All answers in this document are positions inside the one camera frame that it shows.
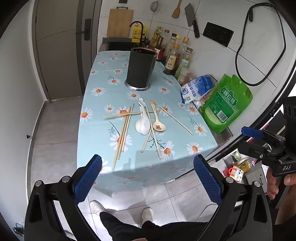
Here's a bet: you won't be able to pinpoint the black handled cleaver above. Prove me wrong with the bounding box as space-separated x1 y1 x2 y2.
184 3 200 39

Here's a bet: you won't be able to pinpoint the colourful snack packet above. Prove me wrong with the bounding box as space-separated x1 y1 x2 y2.
193 89 215 109

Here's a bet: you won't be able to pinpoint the black power cable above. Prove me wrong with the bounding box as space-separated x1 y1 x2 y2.
235 2 286 87

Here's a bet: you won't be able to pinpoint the row of condiment bottles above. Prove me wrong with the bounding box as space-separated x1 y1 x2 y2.
148 25 195 79

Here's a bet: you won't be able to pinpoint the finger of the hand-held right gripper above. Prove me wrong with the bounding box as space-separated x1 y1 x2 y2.
241 126 286 142
238 140 281 166

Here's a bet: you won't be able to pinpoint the person's left white shoe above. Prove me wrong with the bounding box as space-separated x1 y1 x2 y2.
90 200 107 216

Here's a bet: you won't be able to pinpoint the person's white shoe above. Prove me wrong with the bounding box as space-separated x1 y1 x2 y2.
90 200 107 216
142 207 154 226

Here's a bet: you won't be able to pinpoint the black wall socket panel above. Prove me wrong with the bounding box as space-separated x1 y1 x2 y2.
203 22 232 48

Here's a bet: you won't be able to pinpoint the blue daisy print tablecloth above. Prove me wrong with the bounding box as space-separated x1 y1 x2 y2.
79 50 219 197

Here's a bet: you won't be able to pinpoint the black utensil holder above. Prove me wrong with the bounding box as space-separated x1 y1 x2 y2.
124 46 158 90

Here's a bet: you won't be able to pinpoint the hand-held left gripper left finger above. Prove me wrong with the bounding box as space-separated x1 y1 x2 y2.
24 154 103 241

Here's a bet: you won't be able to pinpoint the person's right forearm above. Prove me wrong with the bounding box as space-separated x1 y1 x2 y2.
275 184 296 225

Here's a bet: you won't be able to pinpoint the person's right white shoe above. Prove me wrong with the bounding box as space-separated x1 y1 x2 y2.
142 207 154 226

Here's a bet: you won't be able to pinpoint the black door handle lock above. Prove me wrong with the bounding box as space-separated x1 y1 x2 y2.
81 19 92 41

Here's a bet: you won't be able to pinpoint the grey door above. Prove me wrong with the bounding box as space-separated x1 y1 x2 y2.
32 0 103 103

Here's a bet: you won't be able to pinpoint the grey storage box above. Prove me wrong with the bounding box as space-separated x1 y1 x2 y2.
245 167 266 188

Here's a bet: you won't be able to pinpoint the person's dark trousers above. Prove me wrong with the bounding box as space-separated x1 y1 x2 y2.
99 211 214 241

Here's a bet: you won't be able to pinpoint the wooden cutting board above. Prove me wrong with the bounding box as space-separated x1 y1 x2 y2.
106 7 134 37

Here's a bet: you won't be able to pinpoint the small black clip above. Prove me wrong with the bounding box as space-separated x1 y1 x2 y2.
13 222 26 234

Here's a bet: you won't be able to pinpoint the white blue salt bag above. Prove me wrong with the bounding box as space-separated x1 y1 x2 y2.
180 74 219 105

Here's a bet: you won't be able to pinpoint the wooden spatula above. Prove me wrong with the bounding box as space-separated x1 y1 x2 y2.
171 0 183 19

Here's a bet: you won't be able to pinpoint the person's right hand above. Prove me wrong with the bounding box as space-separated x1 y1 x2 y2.
266 171 296 200

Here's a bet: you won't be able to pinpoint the wooden spoon with bear print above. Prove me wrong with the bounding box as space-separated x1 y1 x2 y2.
150 100 167 132

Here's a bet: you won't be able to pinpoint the white lidded spice jar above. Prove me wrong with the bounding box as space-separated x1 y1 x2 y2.
179 67 190 84

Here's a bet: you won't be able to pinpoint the dark kitchen sink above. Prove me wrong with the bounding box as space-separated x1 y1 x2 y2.
102 37 139 52

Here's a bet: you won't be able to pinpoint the colourful printed box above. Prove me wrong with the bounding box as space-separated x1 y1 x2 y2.
231 164 245 182

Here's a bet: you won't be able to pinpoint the pile of wooden chopsticks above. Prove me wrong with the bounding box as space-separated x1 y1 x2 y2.
103 100 194 170

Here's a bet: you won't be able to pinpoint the dark curved faucet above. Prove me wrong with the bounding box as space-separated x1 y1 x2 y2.
129 21 147 45

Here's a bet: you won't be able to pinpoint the green sugar bag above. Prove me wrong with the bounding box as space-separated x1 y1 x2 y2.
200 74 253 134

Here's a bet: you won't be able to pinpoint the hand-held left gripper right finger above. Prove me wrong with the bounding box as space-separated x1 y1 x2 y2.
193 154 273 241

